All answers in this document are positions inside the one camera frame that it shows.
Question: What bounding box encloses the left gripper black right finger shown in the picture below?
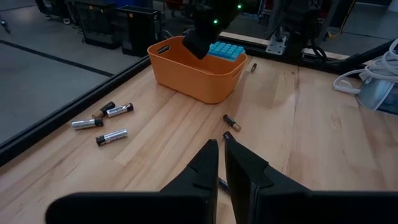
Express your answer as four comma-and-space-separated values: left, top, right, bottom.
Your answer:
224, 138, 398, 224

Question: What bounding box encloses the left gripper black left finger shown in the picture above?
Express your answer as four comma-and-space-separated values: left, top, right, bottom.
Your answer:
45, 139, 220, 224

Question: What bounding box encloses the orange plastic bin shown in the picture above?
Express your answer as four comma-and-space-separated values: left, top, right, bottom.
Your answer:
146, 35, 249, 105

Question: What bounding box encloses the large silver Energizer battery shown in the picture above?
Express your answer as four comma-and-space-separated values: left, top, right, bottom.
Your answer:
106, 102, 134, 119

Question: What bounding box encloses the blue calculator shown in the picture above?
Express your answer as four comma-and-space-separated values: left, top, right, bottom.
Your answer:
207, 40, 247, 63

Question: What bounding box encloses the black computer tower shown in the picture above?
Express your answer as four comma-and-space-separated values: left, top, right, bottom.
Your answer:
73, 0, 123, 50
116, 5, 163, 58

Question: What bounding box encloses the large silver black battery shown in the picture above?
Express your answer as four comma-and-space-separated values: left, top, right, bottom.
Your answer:
71, 118, 104, 131
95, 128, 129, 147

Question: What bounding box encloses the large black copper battery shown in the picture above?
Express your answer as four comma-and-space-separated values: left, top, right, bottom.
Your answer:
91, 101, 116, 120

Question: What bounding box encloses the yellow cable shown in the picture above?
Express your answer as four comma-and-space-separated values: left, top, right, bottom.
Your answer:
327, 0, 358, 40

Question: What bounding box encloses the black aluminium rig frame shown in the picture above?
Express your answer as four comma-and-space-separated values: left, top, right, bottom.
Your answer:
0, 29, 398, 168

